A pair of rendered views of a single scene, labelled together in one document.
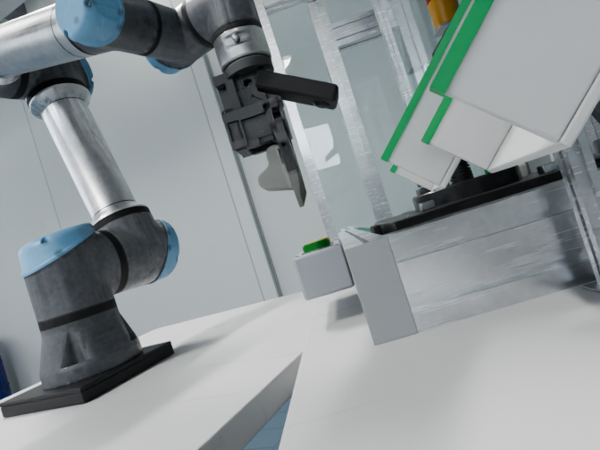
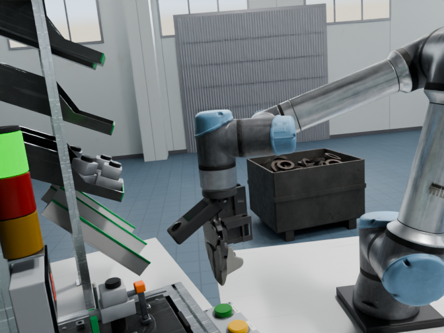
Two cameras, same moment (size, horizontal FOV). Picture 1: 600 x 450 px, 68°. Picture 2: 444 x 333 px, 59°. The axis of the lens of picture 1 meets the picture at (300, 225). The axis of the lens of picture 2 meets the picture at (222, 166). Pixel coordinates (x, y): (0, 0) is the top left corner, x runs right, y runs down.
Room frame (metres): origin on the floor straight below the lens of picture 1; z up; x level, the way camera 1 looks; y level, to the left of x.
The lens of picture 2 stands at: (1.31, -0.35, 1.45)
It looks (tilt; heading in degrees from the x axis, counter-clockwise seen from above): 12 degrees down; 152
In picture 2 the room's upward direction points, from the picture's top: 5 degrees counter-clockwise
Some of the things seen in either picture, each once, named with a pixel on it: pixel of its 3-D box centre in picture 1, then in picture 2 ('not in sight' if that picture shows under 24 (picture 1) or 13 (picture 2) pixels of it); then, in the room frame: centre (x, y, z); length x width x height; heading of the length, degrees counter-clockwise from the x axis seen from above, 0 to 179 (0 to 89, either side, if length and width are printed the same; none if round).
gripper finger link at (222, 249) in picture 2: not in sight; (220, 248); (0.65, -0.02, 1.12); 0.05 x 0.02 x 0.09; 176
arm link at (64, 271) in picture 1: (70, 269); (386, 240); (0.73, 0.38, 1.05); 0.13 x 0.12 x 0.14; 147
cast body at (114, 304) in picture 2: not in sight; (110, 298); (0.60, -0.24, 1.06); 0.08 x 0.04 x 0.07; 85
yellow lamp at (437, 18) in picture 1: (445, 12); (18, 232); (0.78, -0.36, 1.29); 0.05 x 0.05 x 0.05
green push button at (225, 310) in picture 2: (317, 248); (223, 312); (0.63, -0.01, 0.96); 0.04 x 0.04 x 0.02
